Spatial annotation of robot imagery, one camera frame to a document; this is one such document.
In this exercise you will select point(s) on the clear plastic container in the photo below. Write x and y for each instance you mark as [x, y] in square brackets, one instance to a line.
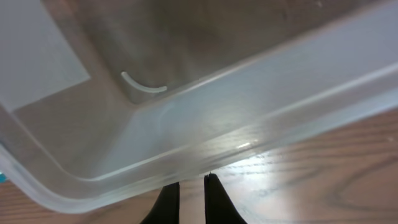
[105, 100]

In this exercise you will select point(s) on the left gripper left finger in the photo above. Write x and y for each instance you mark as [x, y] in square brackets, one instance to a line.
[166, 208]

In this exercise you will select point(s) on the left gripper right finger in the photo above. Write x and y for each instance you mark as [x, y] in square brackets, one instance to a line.
[219, 209]

